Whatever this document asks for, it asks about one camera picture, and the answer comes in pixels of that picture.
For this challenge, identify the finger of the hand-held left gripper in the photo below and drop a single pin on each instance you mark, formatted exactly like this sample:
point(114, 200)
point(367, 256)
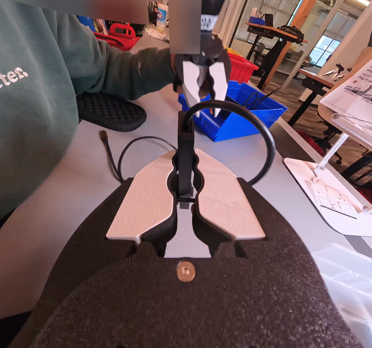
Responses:
point(220, 86)
point(190, 86)

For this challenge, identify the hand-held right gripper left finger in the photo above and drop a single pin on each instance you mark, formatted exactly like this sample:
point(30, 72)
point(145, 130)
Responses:
point(145, 199)

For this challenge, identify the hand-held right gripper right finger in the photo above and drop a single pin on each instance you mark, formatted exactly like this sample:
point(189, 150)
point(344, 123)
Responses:
point(226, 199)

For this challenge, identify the blue plastic bin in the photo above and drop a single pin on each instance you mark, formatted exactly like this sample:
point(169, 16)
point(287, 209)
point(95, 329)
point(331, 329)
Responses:
point(232, 127)

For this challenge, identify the black usb hub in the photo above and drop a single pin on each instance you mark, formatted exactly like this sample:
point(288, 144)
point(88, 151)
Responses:
point(185, 156)

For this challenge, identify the clear plastic bin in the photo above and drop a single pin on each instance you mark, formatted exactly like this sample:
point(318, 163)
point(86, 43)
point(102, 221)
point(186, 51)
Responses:
point(348, 281)

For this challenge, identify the person's left forearm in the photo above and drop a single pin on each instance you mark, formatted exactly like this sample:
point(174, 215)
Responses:
point(130, 68)

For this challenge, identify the yellow plastic bin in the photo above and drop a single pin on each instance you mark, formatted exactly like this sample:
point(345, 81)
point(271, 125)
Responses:
point(234, 50)

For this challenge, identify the red plastic bin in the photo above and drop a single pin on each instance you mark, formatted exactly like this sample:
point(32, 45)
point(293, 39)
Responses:
point(241, 68)

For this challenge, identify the wooden standing desk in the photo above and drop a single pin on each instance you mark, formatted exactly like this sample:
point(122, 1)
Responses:
point(270, 29)

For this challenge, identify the white wipes canister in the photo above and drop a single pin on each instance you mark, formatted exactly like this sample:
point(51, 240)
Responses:
point(162, 16)

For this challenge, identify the white document stand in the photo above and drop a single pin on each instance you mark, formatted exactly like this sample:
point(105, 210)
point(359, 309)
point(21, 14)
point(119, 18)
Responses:
point(302, 173)

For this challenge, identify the black mesh armrest pad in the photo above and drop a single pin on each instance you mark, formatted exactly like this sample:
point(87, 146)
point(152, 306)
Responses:
point(110, 111)

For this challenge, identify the printed instruction sheet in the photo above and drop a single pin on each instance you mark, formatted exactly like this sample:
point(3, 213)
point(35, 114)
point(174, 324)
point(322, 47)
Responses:
point(354, 92)

